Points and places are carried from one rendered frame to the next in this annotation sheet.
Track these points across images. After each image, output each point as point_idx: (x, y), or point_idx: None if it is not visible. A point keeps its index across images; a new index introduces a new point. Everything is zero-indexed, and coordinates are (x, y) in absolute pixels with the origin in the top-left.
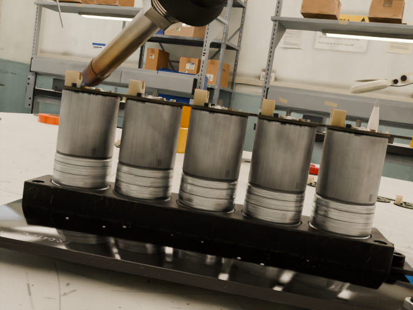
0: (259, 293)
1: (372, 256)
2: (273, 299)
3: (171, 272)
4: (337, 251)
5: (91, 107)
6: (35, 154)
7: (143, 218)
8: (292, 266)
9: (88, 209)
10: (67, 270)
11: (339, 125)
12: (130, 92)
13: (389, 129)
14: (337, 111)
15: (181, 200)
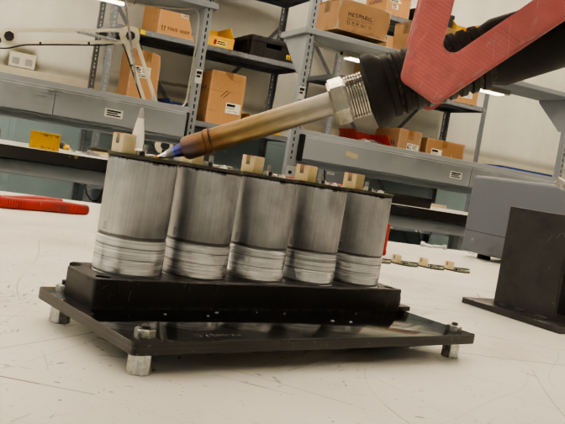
0: (388, 341)
1: (388, 299)
2: (396, 344)
3: (335, 341)
4: (369, 300)
5: (169, 181)
6: None
7: (224, 299)
8: (361, 319)
9: (170, 300)
10: (229, 365)
11: (360, 188)
12: (194, 160)
13: None
14: (359, 175)
15: (245, 275)
